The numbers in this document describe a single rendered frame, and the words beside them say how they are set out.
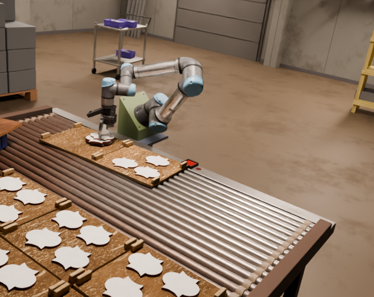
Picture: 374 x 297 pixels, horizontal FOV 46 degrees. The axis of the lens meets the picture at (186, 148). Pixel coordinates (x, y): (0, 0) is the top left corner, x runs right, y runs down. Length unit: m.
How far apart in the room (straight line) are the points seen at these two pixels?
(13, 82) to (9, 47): 0.46
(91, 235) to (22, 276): 0.33
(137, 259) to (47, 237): 0.37
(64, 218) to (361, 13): 9.04
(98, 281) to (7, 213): 0.56
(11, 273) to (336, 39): 9.44
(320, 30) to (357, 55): 0.97
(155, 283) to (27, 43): 4.96
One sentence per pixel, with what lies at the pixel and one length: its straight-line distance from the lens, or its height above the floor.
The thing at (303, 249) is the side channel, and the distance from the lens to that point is 1.96.
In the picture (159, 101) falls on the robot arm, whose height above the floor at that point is 1.16.
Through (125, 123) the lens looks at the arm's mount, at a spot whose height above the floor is 0.96.
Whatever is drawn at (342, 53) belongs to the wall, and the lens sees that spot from 10.46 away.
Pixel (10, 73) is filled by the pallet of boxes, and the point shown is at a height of 0.41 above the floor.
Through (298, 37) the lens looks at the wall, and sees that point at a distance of 10.71.
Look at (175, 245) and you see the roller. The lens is 1.87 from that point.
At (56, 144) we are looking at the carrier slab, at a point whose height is 0.94.
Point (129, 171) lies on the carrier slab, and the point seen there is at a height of 0.94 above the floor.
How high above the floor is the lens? 1.99
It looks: 22 degrees down
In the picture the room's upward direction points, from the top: 7 degrees clockwise
